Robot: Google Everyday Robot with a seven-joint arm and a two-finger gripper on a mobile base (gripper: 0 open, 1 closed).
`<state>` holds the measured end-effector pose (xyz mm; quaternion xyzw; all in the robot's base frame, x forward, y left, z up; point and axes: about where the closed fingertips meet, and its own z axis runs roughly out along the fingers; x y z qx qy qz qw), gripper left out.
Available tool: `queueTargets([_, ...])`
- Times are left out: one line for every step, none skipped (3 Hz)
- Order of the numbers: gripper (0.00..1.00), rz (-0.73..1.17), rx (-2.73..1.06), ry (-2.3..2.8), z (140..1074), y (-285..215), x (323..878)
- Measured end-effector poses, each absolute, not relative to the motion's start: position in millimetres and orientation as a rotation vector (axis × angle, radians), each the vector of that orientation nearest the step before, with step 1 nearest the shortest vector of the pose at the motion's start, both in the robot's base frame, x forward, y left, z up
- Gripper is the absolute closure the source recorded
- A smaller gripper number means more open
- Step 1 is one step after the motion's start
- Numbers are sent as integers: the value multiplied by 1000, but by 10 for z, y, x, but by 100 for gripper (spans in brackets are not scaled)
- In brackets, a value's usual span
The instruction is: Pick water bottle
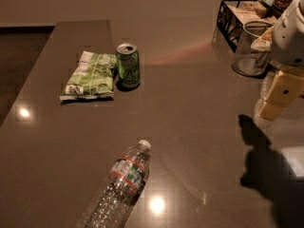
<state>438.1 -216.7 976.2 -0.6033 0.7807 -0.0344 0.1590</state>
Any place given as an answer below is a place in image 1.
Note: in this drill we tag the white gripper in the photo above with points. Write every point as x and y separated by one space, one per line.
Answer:
289 47

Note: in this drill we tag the clear plastic water bottle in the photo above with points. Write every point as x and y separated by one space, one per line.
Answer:
122 187

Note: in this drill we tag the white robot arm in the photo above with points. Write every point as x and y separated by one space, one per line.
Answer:
264 42

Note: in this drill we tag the clear glass jar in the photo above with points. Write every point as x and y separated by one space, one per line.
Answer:
248 61

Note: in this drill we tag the green soda can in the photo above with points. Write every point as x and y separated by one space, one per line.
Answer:
128 65

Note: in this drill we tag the green chip bag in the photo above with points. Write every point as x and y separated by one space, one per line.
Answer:
92 79

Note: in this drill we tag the black wire basket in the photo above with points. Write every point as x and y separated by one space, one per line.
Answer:
233 14

